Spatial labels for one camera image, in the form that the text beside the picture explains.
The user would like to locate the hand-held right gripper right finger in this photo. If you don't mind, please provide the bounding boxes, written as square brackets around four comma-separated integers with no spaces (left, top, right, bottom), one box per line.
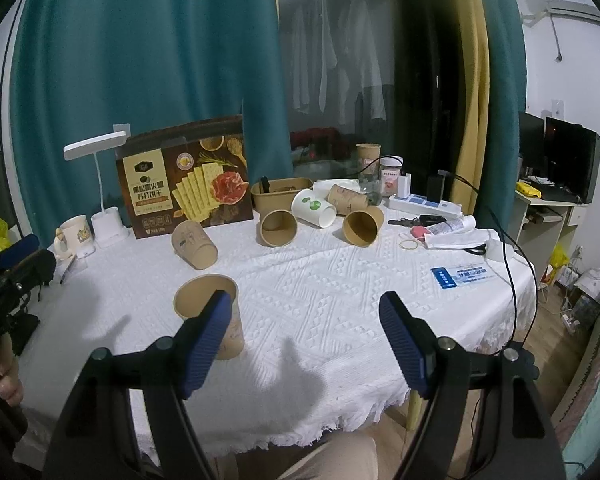
[378,291,566,480]

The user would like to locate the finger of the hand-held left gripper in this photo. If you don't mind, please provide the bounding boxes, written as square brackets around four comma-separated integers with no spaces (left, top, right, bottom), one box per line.
[0,233,42,267]

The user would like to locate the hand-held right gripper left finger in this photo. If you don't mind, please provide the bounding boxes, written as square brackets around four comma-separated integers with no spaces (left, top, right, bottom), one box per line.
[42,289,233,480]

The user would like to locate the brown paper cup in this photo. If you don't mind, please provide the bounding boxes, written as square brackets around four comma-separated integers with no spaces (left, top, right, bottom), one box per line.
[171,220,218,270]
[327,183,370,216]
[341,205,385,249]
[258,208,299,249]
[173,273,245,361]
[355,143,383,182]

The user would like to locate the white paper cup green print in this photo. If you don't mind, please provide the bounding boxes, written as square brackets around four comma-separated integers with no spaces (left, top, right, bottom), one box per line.
[290,188,338,230]

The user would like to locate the person's left hand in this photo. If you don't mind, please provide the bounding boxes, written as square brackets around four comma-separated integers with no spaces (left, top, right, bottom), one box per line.
[0,345,26,408]

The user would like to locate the white printed mug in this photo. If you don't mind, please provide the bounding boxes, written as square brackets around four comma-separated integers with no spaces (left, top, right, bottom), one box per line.
[53,214,92,260]

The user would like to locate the wooden table leg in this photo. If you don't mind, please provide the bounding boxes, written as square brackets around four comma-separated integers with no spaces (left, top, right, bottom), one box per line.
[407,389,424,432]

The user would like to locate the white desk lamp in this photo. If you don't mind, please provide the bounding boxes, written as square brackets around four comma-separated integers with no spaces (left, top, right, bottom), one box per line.
[62,130,132,249]

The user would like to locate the blue and white card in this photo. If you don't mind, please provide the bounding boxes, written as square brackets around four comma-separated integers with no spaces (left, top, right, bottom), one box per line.
[430,263,496,289]

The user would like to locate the white tablecloth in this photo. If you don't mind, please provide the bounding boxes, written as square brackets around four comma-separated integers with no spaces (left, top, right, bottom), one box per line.
[14,204,537,453]

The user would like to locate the white plastic packet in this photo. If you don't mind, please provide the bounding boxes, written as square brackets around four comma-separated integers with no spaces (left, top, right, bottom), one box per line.
[424,229,489,257]

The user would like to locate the black key bunch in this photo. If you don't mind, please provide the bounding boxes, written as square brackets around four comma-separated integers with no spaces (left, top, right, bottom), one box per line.
[387,214,444,227]

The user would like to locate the white tube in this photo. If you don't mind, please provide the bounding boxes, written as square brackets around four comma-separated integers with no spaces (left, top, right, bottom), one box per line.
[424,214,477,236]

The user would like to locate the person's leg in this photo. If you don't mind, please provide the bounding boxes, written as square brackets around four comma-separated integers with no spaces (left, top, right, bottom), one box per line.
[279,432,377,480]

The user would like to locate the white power strip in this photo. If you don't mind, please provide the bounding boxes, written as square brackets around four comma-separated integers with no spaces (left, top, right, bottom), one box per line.
[388,193,464,219]

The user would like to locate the brown cracker box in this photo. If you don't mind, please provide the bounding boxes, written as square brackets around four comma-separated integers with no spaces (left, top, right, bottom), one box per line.
[115,114,255,240]

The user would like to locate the brown paper bowl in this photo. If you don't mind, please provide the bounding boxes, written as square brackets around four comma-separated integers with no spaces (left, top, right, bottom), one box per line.
[250,177,315,214]

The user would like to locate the clear jar white lid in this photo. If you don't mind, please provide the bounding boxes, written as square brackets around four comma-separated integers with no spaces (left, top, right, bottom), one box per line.
[378,155,405,196]

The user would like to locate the white computer desk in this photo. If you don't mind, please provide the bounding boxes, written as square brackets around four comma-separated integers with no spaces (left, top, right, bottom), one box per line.
[509,187,600,282]

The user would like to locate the pink blanket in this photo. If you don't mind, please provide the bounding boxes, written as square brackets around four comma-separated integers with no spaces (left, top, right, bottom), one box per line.
[564,264,600,442]

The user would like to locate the white bag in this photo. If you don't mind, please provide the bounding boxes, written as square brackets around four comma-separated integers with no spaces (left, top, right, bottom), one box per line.
[574,266,600,302]

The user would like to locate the teal curtain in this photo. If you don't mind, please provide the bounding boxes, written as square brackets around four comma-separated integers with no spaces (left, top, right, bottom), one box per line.
[472,0,527,211]
[9,0,295,246]

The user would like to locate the black monitor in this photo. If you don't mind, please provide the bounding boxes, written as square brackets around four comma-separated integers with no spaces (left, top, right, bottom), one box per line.
[518,112,546,181]
[544,116,600,205]

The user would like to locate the yellow curtain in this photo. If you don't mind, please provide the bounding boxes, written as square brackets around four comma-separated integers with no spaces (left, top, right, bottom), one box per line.
[442,0,498,216]

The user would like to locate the hanging white clothes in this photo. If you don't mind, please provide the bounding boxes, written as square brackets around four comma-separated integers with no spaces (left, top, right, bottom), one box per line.
[285,0,388,123]

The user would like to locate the white air conditioner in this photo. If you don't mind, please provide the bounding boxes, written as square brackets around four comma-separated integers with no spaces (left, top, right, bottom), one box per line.
[522,0,600,29]

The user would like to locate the black cable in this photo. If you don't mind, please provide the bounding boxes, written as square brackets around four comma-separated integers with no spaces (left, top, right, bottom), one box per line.
[437,169,537,357]

